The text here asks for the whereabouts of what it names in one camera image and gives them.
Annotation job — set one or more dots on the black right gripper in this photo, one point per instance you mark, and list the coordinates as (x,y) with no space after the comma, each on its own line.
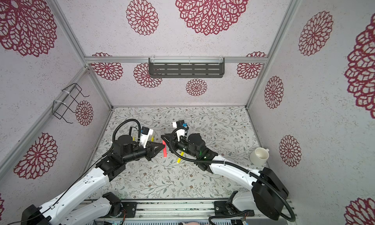
(177,143)

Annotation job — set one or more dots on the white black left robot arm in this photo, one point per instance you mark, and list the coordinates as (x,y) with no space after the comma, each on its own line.
(62,210)

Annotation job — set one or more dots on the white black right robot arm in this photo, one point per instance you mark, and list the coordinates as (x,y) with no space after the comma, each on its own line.
(265,191)

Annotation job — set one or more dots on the dark grey wall shelf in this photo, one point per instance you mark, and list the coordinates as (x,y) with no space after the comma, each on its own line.
(186,68)

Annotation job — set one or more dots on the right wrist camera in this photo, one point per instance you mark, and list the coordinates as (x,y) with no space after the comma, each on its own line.
(182,129)

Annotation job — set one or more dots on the pink highlighter pen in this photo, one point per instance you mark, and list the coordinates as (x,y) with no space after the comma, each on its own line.
(165,154)

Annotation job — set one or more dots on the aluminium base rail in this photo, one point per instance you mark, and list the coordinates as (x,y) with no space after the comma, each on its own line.
(173,212)

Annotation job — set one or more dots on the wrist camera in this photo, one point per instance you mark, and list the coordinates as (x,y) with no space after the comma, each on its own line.
(146,133)
(182,129)

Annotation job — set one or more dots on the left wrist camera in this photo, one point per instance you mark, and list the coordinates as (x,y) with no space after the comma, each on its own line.
(146,133)

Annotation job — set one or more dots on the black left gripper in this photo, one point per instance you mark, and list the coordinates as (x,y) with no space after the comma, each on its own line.
(150,149)

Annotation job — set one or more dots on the white mug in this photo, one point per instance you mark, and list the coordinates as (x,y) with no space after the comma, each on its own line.
(259,156)

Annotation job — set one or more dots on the black wire wall basket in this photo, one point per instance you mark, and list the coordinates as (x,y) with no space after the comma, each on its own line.
(61,107)

